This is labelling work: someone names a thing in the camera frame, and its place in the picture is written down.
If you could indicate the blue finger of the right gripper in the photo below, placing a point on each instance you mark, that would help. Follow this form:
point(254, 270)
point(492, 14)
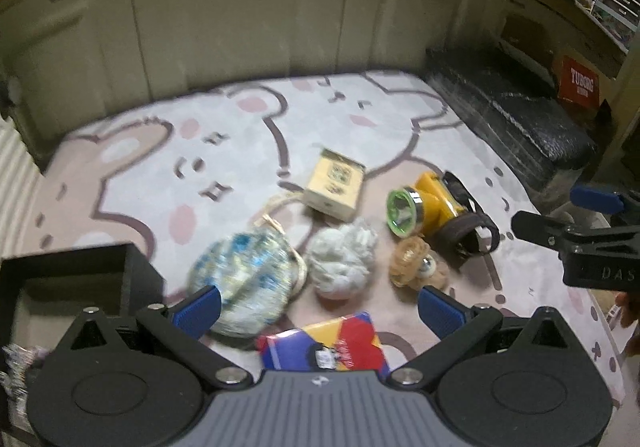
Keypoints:
point(547, 231)
point(619, 204)

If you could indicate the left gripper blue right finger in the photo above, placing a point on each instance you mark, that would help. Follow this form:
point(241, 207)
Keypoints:
point(463, 333)

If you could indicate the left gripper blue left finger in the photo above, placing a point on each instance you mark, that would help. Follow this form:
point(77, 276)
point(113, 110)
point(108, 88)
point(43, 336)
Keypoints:
point(177, 330)

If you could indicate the beige flower hair clip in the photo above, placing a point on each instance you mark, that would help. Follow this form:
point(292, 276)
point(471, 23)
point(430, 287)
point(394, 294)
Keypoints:
point(415, 265)

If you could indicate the blue floral fabric pouch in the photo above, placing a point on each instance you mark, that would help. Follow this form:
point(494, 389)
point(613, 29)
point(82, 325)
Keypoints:
point(257, 273)

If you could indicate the red blue card box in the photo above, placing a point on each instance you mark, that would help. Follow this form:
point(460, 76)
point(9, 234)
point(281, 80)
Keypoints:
point(348, 343)

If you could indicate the yellow headlamp with strap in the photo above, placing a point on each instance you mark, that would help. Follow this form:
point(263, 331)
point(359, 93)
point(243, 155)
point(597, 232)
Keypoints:
point(439, 209)

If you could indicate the white yarn ball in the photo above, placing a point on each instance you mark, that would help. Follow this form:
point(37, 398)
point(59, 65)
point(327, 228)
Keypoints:
point(340, 260)

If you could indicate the black white striped scrunchie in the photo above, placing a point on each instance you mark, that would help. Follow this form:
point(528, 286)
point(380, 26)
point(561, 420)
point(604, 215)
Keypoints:
point(20, 371)

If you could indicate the person's hand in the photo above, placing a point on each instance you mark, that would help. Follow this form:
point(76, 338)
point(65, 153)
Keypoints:
point(629, 303)

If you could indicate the red Tuborg carton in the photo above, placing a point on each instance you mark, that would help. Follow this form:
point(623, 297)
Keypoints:
point(578, 84)

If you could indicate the black wrapped ottoman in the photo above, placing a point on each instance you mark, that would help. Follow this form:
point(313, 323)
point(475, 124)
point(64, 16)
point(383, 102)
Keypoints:
point(513, 110)

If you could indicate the black open storage box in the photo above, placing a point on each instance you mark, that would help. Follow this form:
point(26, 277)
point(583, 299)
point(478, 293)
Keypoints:
point(42, 294)

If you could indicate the bear print bed mat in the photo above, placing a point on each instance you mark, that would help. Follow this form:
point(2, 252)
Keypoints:
point(179, 175)

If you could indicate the white ribbed suitcase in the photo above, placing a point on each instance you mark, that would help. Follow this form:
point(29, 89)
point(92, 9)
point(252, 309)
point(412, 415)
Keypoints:
point(20, 179)

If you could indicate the white cabinet row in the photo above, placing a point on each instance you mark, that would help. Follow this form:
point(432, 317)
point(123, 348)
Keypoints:
point(72, 62)

